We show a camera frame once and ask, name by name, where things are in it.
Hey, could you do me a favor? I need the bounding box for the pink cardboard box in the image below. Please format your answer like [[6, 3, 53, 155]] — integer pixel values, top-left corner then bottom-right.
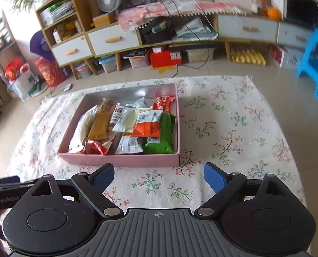
[[58, 84, 180, 168]]

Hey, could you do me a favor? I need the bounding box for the clear bin with keyboard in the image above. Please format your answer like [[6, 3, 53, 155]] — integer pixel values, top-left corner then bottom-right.
[[123, 48, 151, 69]]

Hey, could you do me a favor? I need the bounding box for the pink floral cabinet cloth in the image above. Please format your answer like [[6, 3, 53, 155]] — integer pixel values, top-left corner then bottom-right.
[[118, 0, 247, 33]]

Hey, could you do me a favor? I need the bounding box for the floral white tablecloth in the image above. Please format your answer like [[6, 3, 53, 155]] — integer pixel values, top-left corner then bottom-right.
[[11, 75, 305, 210]]

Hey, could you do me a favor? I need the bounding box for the lower orange fruit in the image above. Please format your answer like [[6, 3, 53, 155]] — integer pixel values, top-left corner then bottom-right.
[[267, 6, 282, 20]]

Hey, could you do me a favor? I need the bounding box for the white power adapter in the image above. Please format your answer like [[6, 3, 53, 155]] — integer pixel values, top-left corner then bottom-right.
[[64, 84, 72, 92]]

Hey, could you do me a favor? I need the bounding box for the black storage basket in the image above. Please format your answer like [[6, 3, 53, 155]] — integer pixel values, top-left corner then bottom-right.
[[140, 17, 176, 44]]

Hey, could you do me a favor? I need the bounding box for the white desk fan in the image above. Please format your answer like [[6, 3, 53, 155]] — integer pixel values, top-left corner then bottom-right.
[[97, 0, 121, 13]]

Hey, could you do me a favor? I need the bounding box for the purple umbrella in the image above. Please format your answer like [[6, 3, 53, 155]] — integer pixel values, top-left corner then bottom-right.
[[29, 30, 55, 61]]

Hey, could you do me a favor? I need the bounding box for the white shopping bag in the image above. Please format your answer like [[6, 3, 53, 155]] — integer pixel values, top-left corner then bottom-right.
[[5, 63, 35, 102]]

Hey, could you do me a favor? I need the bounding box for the green snack packet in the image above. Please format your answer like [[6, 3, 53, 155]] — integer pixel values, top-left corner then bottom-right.
[[143, 113, 176, 154]]

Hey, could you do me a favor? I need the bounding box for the white chocolate cookie packet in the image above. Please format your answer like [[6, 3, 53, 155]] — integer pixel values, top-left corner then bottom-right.
[[108, 105, 125, 132]]

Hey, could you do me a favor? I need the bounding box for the clear wafer snack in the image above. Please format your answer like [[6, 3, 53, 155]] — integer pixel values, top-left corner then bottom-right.
[[68, 105, 98, 153]]

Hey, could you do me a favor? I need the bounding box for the red strawberry snack packet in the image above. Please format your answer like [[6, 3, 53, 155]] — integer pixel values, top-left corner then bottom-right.
[[152, 96, 175, 113]]

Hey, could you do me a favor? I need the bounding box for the red festive bag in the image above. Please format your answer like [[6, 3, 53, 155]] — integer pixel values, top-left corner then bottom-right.
[[35, 57, 66, 87]]

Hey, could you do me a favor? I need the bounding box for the red candy packet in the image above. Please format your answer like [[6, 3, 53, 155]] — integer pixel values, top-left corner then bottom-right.
[[81, 138, 114, 155]]

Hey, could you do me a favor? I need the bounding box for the blue lid storage bin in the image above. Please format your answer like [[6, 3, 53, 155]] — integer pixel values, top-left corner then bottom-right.
[[99, 55, 117, 74]]

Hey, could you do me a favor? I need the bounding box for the gold snack bar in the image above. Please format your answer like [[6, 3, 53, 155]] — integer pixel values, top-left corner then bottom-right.
[[87, 111, 112, 140]]

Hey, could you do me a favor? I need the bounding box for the red cardboard box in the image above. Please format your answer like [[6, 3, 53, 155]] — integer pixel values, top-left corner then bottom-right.
[[150, 50, 182, 69]]

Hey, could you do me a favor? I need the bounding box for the wooden tv cabinet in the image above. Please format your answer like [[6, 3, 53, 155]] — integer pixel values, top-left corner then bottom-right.
[[35, 0, 311, 78]]

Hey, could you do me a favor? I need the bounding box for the orange white snack packet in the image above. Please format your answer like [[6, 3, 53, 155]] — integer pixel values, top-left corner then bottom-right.
[[131, 110, 162, 137]]

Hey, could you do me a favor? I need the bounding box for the yellow egg tray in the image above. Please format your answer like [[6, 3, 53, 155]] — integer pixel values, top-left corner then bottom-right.
[[231, 45, 266, 66]]

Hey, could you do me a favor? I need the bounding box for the brown cracker packet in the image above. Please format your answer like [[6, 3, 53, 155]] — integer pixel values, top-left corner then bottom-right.
[[98, 98, 118, 113]]

